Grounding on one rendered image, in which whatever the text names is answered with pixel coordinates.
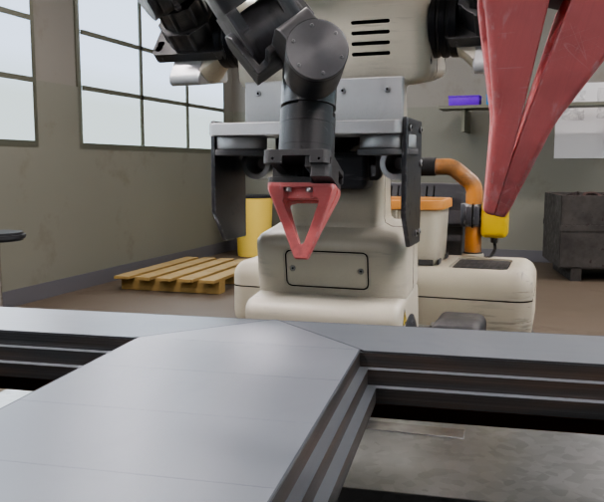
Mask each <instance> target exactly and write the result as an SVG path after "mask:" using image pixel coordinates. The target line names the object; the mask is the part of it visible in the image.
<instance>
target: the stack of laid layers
mask: <svg viewBox="0 0 604 502"><path fill-rule="evenodd" d="M132 340H134V339H127V338H110V337H92V336H75V335H58V334H40V333H23V332H5V331H0V377H26V378H40V379H53V380H55V379H57V378H59V377H62V376H64V375H66V374H68V373H70V372H72V371H74V370H76V369H78V368H79V367H81V366H83V365H85V364H87V363H89V362H91V361H93V360H95V359H97V358H99V357H101V356H103V355H105V354H107V353H108V352H110V351H112V350H114V349H116V348H118V347H120V346H122V345H124V344H126V343H128V342H130V341H132ZM376 403H381V404H394V405H408V406H422V407H435V408H449V409H463V410H476V411H490V412H504V413H517V414H531V415H545V416H559V417H572V418H586V419H600V420H604V366H596V365H578V364H562V363H544V362H527V361H509V360H492V359H475V358H457V357H440V356H422V355H405V354H388V353H370V352H362V351H360V352H359V354H358V356H357V357H356V359H355V361H354V362H353V364H352V366H351V367H350V369H349V371H348V372H347V374H346V376H345V378H344V379H343V381H342V383H341V384H340V386H339V388H338V389H337V391H336V393H335V394H334V396H333V398H332V399H331V401H330V403H329V405H328V406H327V408H326V410H325V411H324V413H323V415H322V416H321V418H320V420H319V421H318V423H317V425H316V426H315V428H314V430H313V432H312V433H311V435H310V437H309V438H308V440H307V442H306V443H305V445H304V447H303V448H302V450H301V452H300V454H299V455H298V457H297V459H296V460H295V462H294V464H293V465H292V467H291V469H290V470H289V472H288V474H287V475H286V477H285V479H284V481H283V482H282V484H281V486H280V487H279V489H278V491H277V492H276V494H275V496H274V497H273V499H272V501H271V502H337V500H338V497H339V495H340V492H341V490H342V487H343V485H344V482H345V480H346V477H347V475H348V472H349V470H350V467H351V465H352V462H353V460H354V457H355V455H356V452H357V450H358V447H359V445H360V442H361V440H362V437H363V435H364V432H365V429H366V427H367V424H368V422H369V419H370V417H371V414H372V412H373V409H374V407H375V404H376Z"/></svg>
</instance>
